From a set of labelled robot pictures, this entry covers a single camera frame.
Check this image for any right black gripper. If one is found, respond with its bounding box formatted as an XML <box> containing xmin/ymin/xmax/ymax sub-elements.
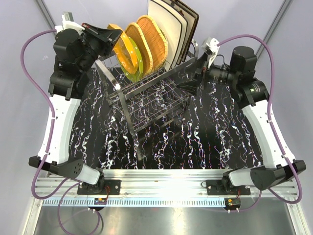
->
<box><xmin>176</xmin><ymin>51</ymin><xmax>238</xmax><ymax>96</ymax></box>

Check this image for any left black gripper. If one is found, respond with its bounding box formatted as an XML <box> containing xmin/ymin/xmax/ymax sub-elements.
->
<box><xmin>78</xmin><ymin>22</ymin><xmax>122</xmax><ymax>72</ymax></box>

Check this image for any orange polka dot plate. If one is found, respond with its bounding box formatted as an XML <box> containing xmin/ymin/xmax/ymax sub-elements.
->
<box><xmin>107</xmin><ymin>23</ymin><xmax>136</xmax><ymax>73</ymax></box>

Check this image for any woven wicker tray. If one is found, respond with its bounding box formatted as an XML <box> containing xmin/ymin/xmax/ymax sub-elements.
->
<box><xmin>125</xmin><ymin>22</ymin><xmax>153</xmax><ymax>76</ymax></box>
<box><xmin>136</xmin><ymin>15</ymin><xmax>168</xmax><ymax>72</ymax></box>

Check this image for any green polka dot plate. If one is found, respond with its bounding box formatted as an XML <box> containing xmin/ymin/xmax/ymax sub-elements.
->
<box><xmin>122</xmin><ymin>37</ymin><xmax>143</xmax><ymax>82</ymax></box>

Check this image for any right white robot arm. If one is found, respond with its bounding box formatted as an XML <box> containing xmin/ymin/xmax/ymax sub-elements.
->
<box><xmin>179</xmin><ymin>46</ymin><xmax>306</xmax><ymax>194</ymax></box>

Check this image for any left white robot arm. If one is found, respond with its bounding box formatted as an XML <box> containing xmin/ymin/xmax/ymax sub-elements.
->
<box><xmin>28</xmin><ymin>23</ymin><xmax>122</xmax><ymax>194</ymax></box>

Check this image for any stainless steel dish rack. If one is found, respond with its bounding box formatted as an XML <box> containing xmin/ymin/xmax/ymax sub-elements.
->
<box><xmin>94</xmin><ymin>39</ymin><xmax>200</xmax><ymax>161</ymax></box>

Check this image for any cream black-rimmed square plate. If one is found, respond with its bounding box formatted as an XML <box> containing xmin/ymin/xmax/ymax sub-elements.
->
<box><xmin>148</xmin><ymin>0</ymin><xmax>184</xmax><ymax>71</ymax></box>

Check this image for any white middle square plate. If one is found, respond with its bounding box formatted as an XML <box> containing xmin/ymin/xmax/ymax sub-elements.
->
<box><xmin>160</xmin><ymin>0</ymin><xmax>188</xmax><ymax>68</ymax></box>

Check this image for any dark brown square plate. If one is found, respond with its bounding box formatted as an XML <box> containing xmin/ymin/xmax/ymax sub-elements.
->
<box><xmin>174</xmin><ymin>0</ymin><xmax>199</xmax><ymax>62</ymax></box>

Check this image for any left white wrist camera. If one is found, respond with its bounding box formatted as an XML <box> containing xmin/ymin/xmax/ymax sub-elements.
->
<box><xmin>55</xmin><ymin>11</ymin><xmax>84</xmax><ymax>35</ymax></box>

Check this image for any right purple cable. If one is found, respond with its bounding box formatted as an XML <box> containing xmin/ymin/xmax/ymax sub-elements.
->
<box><xmin>202</xmin><ymin>34</ymin><xmax>304</xmax><ymax>212</ymax></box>

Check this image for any purple cable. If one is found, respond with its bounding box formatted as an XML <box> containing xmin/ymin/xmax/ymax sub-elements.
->
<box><xmin>20</xmin><ymin>29</ymin><xmax>102</xmax><ymax>235</ymax></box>
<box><xmin>202</xmin><ymin>34</ymin><xmax>304</xmax><ymax>212</ymax></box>

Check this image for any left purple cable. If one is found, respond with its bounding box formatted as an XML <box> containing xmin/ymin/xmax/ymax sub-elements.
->
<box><xmin>20</xmin><ymin>29</ymin><xmax>102</xmax><ymax>235</ymax></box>

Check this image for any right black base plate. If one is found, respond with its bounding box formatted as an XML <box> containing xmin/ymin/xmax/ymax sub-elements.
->
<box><xmin>205</xmin><ymin>180</ymin><xmax>251</xmax><ymax>196</ymax></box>

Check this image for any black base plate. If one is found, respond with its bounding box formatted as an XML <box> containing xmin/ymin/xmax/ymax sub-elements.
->
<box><xmin>77</xmin><ymin>179</ymin><xmax>121</xmax><ymax>195</ymax></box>
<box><xmin>205</xmin><ymin>180</ymin><xmax>251</xmax><ymax>196</ymax></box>

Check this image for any aluminium mounting rail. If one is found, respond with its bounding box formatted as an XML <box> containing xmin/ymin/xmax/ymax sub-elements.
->
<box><xmin>31</xmin><ymin>168</ymin><xmax>298</xmax><ymax>209</ymax></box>

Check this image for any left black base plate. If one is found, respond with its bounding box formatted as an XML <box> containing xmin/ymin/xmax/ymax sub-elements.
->
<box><xmin>77</xmin><ymin>179</ymin><xmax>121</xmax><ymax>195</ymax></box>

